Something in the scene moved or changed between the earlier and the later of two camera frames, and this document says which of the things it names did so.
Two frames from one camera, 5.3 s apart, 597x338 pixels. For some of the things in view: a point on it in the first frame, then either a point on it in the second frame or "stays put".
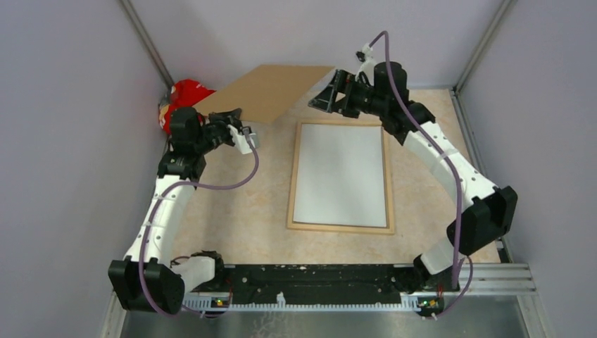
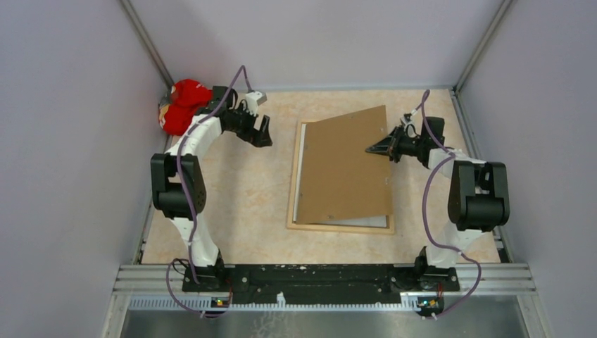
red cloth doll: x=183 y=94 stays put
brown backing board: x=267 y=91 → x=339 y=179
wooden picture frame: x=389 y=228 stays put
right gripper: x=341 y=82 → x=385 y=146
